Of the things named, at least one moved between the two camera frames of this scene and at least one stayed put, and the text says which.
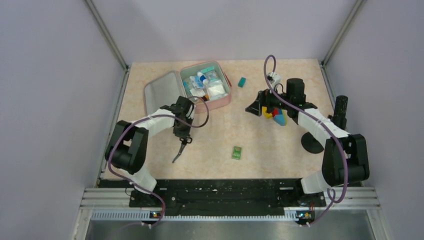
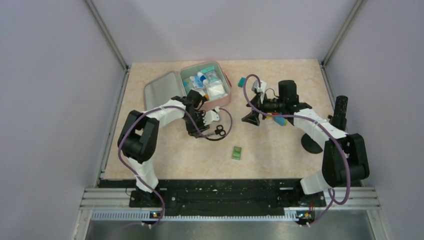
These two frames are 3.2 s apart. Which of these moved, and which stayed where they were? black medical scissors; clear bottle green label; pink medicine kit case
Moved: black medical scissors
Stayed: clear bottle green label; pink medicine kit case
